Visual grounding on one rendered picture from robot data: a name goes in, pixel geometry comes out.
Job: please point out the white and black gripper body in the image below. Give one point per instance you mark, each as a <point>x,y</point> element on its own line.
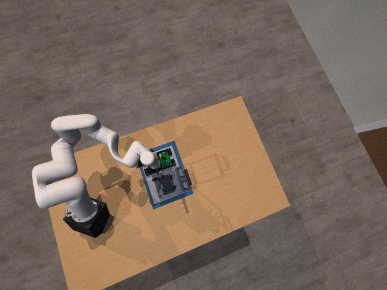
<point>158,164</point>

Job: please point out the green circuit board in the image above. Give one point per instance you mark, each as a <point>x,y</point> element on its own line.
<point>164,159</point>

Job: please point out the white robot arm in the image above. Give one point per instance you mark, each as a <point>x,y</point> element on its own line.
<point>73,190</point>

